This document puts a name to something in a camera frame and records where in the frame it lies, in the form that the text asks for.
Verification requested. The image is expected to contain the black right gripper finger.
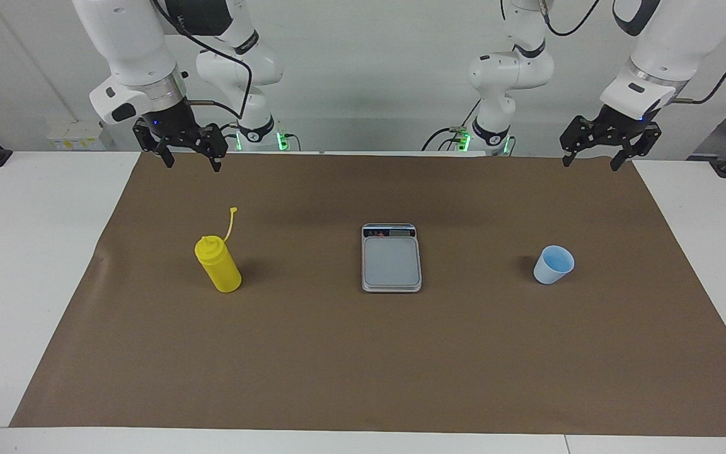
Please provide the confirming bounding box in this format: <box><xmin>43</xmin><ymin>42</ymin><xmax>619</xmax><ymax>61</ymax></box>
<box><xmin>194</xmin><ymin>123</ymin><xmax>229</xmax><ymax>173</ymax></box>
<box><xmin>133</xmin><ymin>119</ymin><xmax>176</xmax><ymax>168</ymax></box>

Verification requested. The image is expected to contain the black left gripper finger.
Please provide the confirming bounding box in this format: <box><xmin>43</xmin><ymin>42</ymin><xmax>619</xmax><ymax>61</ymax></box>
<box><xmin>610</xmin><ymin>125</ymin><xmax>662</xmax><ymax>172</ymax></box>
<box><xmin>560</xmin><ymin>115</ymin><xmax>603</xmax><ymax>168</ymax></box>

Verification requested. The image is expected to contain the yellow squeeze bottle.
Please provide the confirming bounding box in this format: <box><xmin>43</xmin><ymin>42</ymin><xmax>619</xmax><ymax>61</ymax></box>
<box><xmin>194</xmin><ymin>207</ymin><xmax>243</xmax><ymax>293</ymax></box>

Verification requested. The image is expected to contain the light blue plastic cup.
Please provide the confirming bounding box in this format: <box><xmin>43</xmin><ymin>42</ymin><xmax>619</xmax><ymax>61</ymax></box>
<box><xmin>533</xmin><ymin>245</ymin><xmax>575</xmax><ymax>285</ymax></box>

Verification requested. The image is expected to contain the silver digital kitchen scale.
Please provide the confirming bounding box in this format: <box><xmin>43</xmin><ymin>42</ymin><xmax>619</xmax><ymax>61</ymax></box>
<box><xmin>361</xmin><ymin>223</ymin><xmax>423</xmax><ymax>294</ymax></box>

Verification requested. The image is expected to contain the white socket box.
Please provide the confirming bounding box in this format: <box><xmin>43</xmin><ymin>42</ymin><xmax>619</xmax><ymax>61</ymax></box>
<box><xmin>47</xmin><ymin>120</ymin><xmax>107</xmax><ymax>151</ymax></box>

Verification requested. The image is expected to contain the brown paper table mat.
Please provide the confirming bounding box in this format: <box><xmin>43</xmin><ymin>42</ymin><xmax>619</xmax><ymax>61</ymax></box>
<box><xmin>9</xmin><ymin>151</ymin><xmax>726</xmax><ymax>437</ymax></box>

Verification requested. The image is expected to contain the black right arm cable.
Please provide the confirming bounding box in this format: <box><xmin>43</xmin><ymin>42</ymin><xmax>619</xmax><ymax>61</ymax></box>
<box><xmin>152</xmin><ymin>0</ymin><xmax>255</xmax><ymax>136</ymax></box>

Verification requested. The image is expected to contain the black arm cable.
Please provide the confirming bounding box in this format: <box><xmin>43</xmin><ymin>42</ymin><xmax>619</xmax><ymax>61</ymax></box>
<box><xmin>502</xmin><ymin>0</ymin><xmax>726</xmax><ymax>105</ymax></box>
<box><xmin>152</xmin><ymin>0</ymin><xmax>255</xmax><ymax>136</ymax></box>

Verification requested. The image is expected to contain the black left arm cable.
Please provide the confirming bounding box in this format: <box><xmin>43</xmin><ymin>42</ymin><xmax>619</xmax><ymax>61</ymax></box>
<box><xmin>502</xmin><ymin>0</ymin><xmax>726</xmax><ymax>105</ymax></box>

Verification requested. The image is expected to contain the black left base cable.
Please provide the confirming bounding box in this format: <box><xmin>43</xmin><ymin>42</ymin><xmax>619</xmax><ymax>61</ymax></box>
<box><xmin>422</xmin><ymin>98</ymin><xmax>483</xmax><ymax>152</ymax></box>

